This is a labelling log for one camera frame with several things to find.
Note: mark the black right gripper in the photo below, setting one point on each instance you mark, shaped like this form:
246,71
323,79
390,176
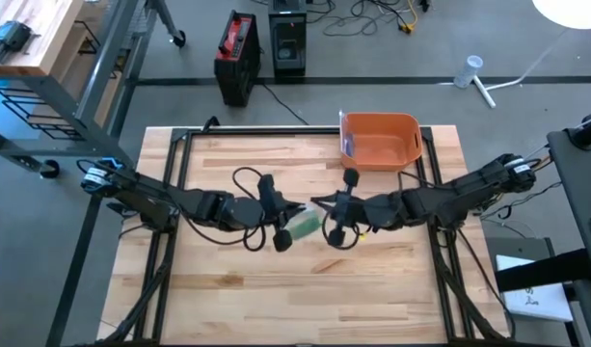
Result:
367,212

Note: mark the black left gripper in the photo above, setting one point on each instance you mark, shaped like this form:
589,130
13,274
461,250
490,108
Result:
273,207

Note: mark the green elastic bandage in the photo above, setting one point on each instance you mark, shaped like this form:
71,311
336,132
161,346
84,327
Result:
304,225

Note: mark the blue elastic bandage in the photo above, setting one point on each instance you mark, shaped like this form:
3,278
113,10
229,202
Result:
349,144

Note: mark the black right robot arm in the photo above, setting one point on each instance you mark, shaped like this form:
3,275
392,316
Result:
468,188

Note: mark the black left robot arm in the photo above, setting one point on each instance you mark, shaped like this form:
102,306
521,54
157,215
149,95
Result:
179,200

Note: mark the yellow tag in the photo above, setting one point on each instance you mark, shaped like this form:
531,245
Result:
363,236

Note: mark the orange plastic basket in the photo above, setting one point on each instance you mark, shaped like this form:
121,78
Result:
382,144

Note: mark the red and black case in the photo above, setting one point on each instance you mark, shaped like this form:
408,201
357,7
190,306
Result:
237,58

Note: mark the black computer tower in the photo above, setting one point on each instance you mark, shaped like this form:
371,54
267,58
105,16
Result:
287,43

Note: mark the white cylinder container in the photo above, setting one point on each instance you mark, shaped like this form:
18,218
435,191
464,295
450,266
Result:
467,72

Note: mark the white printed box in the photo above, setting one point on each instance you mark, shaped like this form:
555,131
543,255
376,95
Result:
536,303

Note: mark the black equipment stand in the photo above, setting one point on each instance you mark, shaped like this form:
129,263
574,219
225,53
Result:
572,183

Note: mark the wheeled wooden-top cart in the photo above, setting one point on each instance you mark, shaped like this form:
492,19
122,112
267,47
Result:
49,29

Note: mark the white floor lamp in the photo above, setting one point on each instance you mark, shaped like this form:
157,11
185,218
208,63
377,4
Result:
572,12

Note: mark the black handheld device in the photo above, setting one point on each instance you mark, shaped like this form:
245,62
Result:
10,38

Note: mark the black aluminium table frame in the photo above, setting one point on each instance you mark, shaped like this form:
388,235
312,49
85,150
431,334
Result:
256,131

